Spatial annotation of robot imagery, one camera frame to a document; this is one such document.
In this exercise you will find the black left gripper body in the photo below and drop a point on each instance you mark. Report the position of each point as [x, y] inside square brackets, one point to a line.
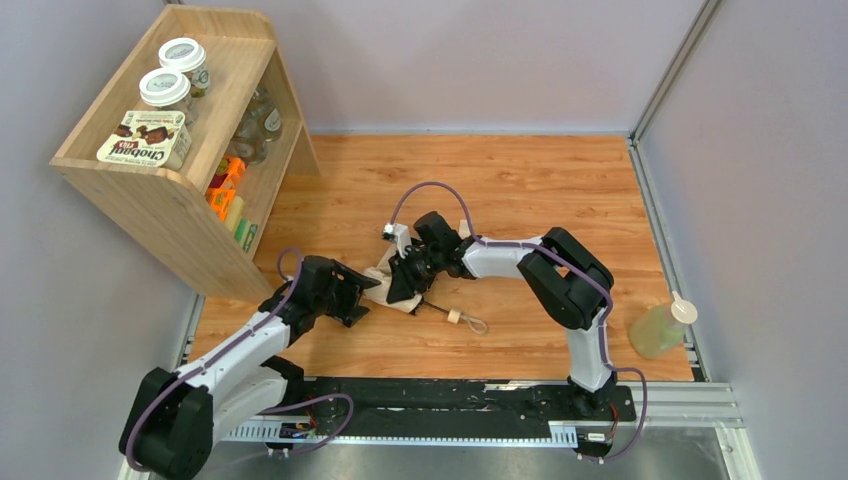
[346, 293]

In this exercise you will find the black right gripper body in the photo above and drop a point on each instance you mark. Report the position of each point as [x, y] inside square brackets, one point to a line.
[411, 270]

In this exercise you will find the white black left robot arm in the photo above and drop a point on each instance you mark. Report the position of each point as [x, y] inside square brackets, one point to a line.
[232, 364]

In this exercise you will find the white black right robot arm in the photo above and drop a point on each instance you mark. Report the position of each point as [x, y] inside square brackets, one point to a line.
[570, 283]

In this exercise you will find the green box on shelf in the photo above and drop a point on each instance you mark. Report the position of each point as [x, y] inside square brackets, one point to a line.
[245, 233]

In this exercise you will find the orange box on shelf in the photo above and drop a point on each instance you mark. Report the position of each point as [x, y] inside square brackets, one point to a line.
[221, 190]

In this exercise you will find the glass jars in shelf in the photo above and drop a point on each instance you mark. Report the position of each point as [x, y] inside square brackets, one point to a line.
[259, 126]

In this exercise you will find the wooden shelf unit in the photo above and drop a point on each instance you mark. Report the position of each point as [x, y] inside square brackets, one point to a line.
[149, 169]

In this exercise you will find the Chobani yogurt pack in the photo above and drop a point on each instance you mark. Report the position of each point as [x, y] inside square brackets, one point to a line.
[157, 139]

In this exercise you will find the pale green pump bottle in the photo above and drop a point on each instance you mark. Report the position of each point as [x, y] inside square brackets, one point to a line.
[662, 327]

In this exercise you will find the front white-lidded jar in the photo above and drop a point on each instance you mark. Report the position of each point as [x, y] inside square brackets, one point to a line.
[167, 89]

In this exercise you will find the white-lidded jar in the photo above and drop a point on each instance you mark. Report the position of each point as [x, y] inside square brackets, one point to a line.
[167, 89]
[189, 57]

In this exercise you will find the back white-lidded jar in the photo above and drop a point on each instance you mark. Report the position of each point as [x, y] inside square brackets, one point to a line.
[189, 57]

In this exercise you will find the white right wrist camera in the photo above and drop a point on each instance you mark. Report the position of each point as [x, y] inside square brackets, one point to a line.
[398, 235]

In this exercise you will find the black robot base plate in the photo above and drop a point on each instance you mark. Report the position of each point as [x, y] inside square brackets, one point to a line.
[449, 408]

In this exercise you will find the aluminium frame rail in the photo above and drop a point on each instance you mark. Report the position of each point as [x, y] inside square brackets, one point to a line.
[678, 410]

